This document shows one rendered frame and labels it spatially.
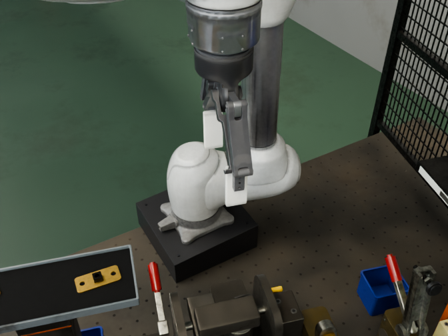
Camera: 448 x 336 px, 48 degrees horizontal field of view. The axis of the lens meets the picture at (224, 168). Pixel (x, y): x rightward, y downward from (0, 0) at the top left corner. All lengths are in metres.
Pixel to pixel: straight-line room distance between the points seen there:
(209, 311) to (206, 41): 0.50
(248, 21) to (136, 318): 1.08
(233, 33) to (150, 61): 3.66
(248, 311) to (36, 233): 2.03
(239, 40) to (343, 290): 1.11
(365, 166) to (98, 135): 1.94
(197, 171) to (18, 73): 3.07
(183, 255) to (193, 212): 0.13
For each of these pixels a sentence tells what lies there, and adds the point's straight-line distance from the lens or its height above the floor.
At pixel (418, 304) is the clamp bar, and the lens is 1.06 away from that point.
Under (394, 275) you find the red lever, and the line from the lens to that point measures 1.09.
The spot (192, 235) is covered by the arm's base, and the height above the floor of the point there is 0.81.
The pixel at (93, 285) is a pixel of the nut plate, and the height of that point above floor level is 1.16.
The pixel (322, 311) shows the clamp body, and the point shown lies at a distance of 1.08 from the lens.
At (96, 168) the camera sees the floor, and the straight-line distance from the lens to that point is 3.14.
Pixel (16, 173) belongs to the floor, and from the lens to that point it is 3.25.
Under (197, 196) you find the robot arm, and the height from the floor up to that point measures 0.96.
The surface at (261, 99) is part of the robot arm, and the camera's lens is 1.29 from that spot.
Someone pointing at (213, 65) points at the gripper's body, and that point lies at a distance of 0.62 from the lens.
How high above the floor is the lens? 1.94
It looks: 40 degrees down
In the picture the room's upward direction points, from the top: straight up
